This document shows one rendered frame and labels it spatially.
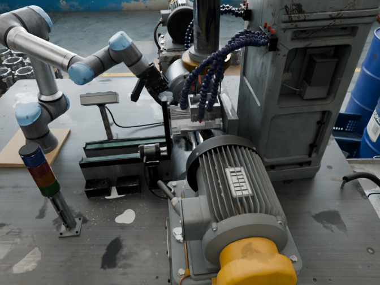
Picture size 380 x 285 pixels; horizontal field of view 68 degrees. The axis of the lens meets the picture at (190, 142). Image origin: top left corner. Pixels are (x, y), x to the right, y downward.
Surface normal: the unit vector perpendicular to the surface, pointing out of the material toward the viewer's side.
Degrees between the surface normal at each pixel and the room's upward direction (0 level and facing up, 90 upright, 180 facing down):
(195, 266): 0
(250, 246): 6
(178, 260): 0
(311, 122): 90
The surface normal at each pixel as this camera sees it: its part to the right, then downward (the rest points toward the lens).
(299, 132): 0.11, 0.65
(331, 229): -0.04, -0.76
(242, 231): 0.03, 0.35
